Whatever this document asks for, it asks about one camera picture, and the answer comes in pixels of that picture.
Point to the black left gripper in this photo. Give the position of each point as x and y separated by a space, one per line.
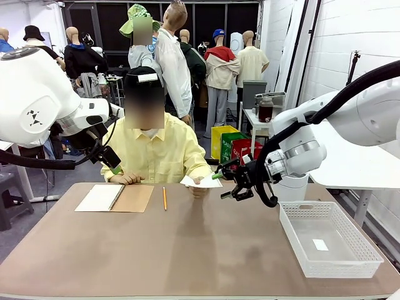
109 156

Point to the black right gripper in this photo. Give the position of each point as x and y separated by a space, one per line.
250 178

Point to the white paper sheet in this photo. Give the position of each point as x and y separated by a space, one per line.
211 183

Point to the brown spiral notebook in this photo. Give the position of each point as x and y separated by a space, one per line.
131 198

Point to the yellow pencil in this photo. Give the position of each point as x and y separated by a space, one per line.
164 198

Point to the person's left forearm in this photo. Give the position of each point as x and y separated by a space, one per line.
203 165

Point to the person's right forearm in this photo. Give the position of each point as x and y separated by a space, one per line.
107 175

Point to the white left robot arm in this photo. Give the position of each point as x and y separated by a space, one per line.
31 93

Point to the person's right hand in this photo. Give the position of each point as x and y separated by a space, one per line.
128 178

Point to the person's left hand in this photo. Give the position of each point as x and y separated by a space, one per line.
200 191

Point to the black chair base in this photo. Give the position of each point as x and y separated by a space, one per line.
211 162

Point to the green recycling bin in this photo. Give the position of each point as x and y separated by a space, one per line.
225 147

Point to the yellow recycling bin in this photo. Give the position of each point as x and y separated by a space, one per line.
217 140

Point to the person in yellow shirt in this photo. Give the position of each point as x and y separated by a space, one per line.
162 150

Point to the glass jar brown liquid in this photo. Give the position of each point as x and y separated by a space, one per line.
265 111

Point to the grey bin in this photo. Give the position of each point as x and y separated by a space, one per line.
253 90

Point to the metal tray container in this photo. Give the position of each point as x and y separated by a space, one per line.
278 97

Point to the white label sticker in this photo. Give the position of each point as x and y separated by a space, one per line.
320 245

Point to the large white table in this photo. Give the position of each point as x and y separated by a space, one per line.
343 168

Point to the mannequin red beige jacket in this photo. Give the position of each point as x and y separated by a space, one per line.
220 72

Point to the mannequin in grey shirt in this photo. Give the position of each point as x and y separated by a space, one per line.
140 59

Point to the mannequin in black jacket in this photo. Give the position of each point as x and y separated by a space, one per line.
84 59

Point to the tall mannequin white shirt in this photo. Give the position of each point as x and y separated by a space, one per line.
172 68

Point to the mannequin in cream shirt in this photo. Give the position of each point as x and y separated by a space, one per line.
251 62

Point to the mannequin in dark hoodie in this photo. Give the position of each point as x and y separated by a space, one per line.
195 62

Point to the white perforated plastic basket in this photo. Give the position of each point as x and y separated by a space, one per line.
343 259

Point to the white torso form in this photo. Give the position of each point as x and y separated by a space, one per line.
236 42

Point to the white leaning panel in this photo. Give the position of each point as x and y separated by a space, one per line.
292 47

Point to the blue cap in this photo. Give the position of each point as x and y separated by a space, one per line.
218 32

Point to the mannequin in black top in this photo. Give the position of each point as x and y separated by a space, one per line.
35 42

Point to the black bucket hat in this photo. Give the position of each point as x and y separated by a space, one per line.
33 32

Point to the green checked sun hat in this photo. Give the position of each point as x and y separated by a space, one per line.
137 11

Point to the black tripod pole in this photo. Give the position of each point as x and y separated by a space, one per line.
353 68

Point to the mannequin in blue shirt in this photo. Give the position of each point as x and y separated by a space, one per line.
4 47

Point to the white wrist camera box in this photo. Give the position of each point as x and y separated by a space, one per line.
247 158
117 110

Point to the white table frame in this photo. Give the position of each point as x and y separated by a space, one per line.
47 198

